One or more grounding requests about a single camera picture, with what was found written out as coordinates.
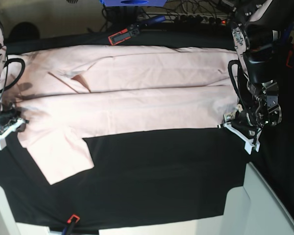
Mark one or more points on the metal black gripper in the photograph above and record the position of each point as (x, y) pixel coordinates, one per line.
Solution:
(10, 121)

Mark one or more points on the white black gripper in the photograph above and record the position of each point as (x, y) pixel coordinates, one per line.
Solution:
(238, 123)

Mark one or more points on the pink T-shirt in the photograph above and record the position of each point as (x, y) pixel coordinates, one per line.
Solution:
(73, 93)

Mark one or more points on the robot arm left side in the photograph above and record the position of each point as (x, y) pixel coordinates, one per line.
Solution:
(255, 34)

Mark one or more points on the red object at right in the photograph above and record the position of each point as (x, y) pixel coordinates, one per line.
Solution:
(290, 58)

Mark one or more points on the black table cloth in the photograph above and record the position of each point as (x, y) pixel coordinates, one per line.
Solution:
(149, 178)

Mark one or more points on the white power strip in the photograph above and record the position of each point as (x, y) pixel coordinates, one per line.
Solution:
(174, 17)

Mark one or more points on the orange black clamp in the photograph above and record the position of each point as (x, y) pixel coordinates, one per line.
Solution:
(134, 30)

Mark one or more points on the blue box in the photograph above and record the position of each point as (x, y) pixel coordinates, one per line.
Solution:
(113, 3)

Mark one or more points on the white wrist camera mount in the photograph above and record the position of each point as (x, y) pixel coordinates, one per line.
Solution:
(250, 147)

